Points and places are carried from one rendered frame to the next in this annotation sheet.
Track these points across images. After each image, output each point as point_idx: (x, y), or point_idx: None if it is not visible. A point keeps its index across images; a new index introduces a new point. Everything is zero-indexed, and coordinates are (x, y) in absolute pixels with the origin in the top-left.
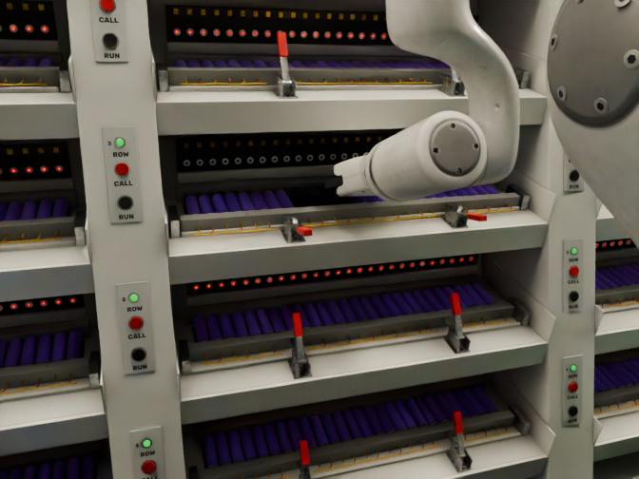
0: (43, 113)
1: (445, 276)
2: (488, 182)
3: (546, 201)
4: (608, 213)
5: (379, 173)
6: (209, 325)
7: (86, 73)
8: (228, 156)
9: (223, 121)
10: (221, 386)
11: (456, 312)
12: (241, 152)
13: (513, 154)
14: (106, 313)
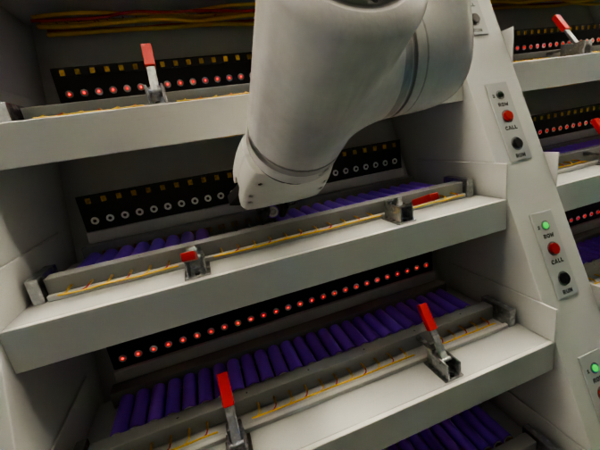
0: None
1: (404, 287)
2: (437, 87)
3: (495, 175)
4: (562, 180)
5: (254, 126)
6: (134, 405)
7: None
8: (142, 205)
9: (74, 141)
10: None
11: (431, 327)
12: (154, 199)
13: (470, 22)
14: None
